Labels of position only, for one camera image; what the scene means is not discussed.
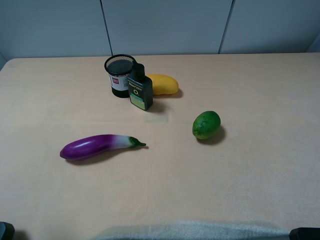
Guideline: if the black bottle green label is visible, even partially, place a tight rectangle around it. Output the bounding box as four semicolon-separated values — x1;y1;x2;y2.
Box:
127;62;153;111

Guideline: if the black left base corner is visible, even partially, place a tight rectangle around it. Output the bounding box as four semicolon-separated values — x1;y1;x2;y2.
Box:
0;221;15;240

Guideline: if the green lime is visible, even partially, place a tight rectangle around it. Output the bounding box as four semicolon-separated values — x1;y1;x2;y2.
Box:
192;111;221;140

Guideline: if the black base corner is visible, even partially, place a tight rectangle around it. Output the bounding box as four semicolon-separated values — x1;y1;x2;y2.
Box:
289;227;320;240
0;221;15;240

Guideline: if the black right base corner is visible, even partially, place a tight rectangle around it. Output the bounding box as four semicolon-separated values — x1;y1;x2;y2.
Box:
289;227;320;240

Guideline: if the black mesh pen cup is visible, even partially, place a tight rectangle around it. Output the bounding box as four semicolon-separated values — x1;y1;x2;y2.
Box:
104;54;136;98

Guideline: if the yellow mango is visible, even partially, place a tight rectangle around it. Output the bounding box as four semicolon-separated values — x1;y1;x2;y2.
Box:
147;74;179;96

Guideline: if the purple eggplant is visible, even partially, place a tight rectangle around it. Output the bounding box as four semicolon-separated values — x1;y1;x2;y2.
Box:
59;134;147;161

